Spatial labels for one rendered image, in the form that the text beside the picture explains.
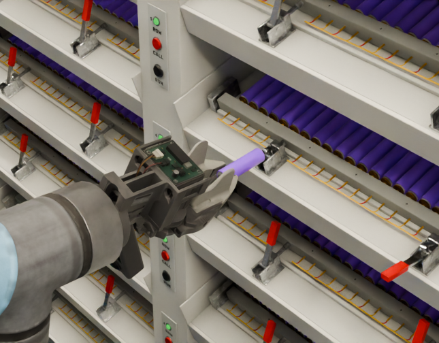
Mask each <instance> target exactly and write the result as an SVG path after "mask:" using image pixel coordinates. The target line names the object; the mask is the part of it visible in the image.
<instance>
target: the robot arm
mask: <svg viewBox="0 0 439 343"><path fill-rule="evenodd" d="M171 138H172V137H171V135H168V136H166V137H162V138H161V139H158V140H155V141H153V142H149V143H147V144H144V145H141V146H138V147H136V148H135V150H134V152H133V155H132V157H131V159H130V162H129V164H128V166H127V168H126V170H125V172H124V175H122V176H119V177H118V175H117V174H116V173H115V172H114V171H111V172H109V173H106V174H104V175H103V177H102V179H101V182H100V183H99V184H93V183H91V182H85V181H80V182H76V183H73V184H70V185H68V186H65V187H63V188H61V189H57V190H55V191H52V192H50V193H47V194H45V195H41V196H39V197H36V198H34V199H30V200H28V201H25V202H23V203H20V204H18V205H15V206H12V207H10V208H7V209H5V210H2V211H0V343H48V338H49V329H50V312H51V307H52V293H53V291H54V290H55V289H57V288H60V287H62V286H64V285H66V284H68V283H70V282H73V281H75V280H77V279H79V278H81V277H84V276H86V275H88V274H90V273H92V272H94V271H97V270H99V269H101V268H103V267H105V266H107V265H109V264H110V265H111V266H112V267H113V268H114V269H116V270H118V271H121V272H122V273H123V274H124V275H125V277H126V278H128V279H131V278H132V277H134V276H135V275H136V274H138V273H139V272H140V271H142V270H143V269H144V263H143V260H142V256H141V252H140V248H139V245H138V242H137V238H136V234H135V230H136V231H137V232H138V233H139V234H141V233H143V232H145V233H146V234H147V235H148V236H149V237H150V238H152V237H157V238H161V239H163V240H164V239H165V237H166V236H170V235H173V234H175V235H176V236H177V237H178V238H180V237H181V236H183V235H186V234H190V233H195V232H198V231H200V230H202V229H203V228H204V227H205V226H206V225H207V224H208V223H209V222H210V221H211V220H212V219H213V217H214V216H215V215H216V213H217V212H218V211H219V210H220V208H221V207H222V206H223V204H224V203H225V202H226V201H227V200H228V198H229V197H230V195H231V194H232V192H233V190H234V188H235V186H236V184H237V181H238V176H237V175H234V174H235V169H234V168H231V169H228V170H227V171H225V172H223V173H222V174H221V175H220V176H219V177H218V178H217V179H216V180H215V181H214V183H212V184H211V185H210V186H208V185H209V183H210V181H211V180H212V179H211V178H212V177H213V176H214V175H216V174H217V171H218V170H220V169H222V168H224V167H225V166H226V164H225V163H224V162H222V161H215V160H209V159H205V158H206V152H207V148H208V141H206V140H202V141H200V142H198V143H197V144H196V145H195V146H194V147H193V148H192V150H191V151H190V152H189V153H188V154H186V153H185V151H183V149H181V147H179V145H177V143H175V141H174V140H171ZM159 143H160V144H159ZM156 144H158V145H156ZM154 145H156V146H154ZM151 146H153V147H151ZM148 147H150V148H148ZM204 178H206V179H204ZM203 179H204V180H203ZM134 229H135V230H134Z"/></svg>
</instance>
